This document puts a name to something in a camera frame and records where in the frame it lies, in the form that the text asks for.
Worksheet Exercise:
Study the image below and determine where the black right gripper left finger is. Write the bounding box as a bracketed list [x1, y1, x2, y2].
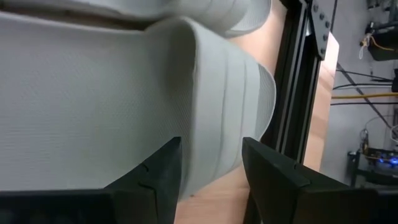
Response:
[0, 136, 183, 224]

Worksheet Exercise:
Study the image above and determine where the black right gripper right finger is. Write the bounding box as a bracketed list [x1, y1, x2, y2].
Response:
[242, 137, 398, 224]

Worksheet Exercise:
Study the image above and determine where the grey rubber slide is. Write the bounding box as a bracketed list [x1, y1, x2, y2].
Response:
[0, 12, 277, 200]
[0, 0, 273, 39]

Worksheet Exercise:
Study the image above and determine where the black device with blue light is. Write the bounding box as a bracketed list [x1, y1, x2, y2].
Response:
[347, 146, 398, 187]

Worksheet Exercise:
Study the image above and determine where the black equipment box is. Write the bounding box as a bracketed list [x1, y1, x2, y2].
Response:
[365, 21, 398, 62]

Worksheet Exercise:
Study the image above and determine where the black floor cable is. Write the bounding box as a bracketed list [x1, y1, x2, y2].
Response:
[331, 82, 393, 91]
[330, 101, 398, 107]

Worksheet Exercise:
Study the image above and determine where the yellow floor cable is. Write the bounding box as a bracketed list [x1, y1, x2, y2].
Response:
[331, 92, 398, 100]

